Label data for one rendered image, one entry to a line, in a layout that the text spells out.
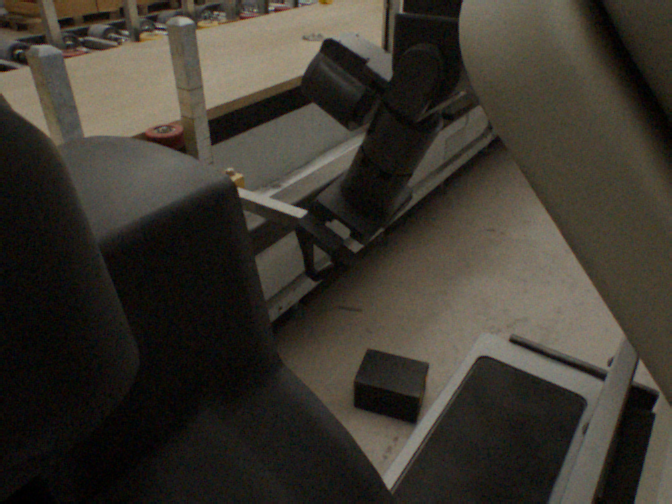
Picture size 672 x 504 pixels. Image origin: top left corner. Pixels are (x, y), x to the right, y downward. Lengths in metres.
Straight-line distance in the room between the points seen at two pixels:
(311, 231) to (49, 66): 0.51
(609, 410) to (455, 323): 1.77
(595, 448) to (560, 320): 1.92
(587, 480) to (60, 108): 0.81
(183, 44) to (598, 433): 0.89
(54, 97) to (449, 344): 1.50
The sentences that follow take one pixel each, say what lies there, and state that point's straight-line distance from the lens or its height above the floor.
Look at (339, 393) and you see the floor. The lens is 1.78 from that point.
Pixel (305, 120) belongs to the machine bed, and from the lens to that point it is 1.70.
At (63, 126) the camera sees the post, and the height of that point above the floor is 1.04.
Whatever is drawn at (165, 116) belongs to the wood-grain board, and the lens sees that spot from 1.35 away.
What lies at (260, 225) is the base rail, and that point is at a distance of 1.25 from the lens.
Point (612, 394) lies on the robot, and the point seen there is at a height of 1.10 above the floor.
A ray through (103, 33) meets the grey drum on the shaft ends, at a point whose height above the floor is 0.83.
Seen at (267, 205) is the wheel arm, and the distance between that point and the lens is 1.07.
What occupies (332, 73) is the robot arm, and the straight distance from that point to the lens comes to 0.49.
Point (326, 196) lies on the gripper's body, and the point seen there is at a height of 1.08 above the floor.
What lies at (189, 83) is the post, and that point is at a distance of 1.05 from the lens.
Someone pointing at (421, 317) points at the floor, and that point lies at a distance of 2.08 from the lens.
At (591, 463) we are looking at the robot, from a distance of 0.29.
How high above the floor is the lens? 1.32
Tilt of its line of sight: 33 degrees down
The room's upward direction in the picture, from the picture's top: straight up
